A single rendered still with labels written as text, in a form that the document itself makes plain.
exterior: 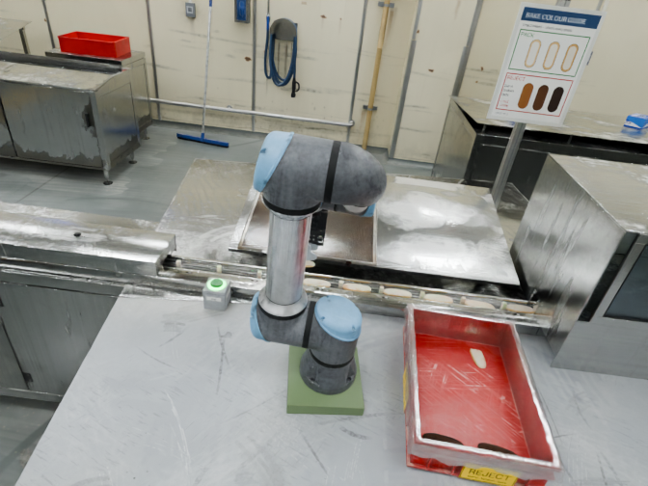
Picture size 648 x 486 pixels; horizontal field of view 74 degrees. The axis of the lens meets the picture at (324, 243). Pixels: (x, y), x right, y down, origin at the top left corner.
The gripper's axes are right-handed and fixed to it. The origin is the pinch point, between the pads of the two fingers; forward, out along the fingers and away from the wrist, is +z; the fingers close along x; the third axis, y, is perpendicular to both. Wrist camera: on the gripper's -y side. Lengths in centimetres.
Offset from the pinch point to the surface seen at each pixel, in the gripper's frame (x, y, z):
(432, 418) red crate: -47, 40, 11
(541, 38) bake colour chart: 76, 82, -67
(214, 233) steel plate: 27.0, -37.0, 12.0
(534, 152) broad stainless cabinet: 163, 136, 7
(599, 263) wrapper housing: -20, 79, -25
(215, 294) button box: -16.9, -23.9, 5.3
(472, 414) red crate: -44, 52, 11
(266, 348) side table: -30.0, -5.4, 11.7
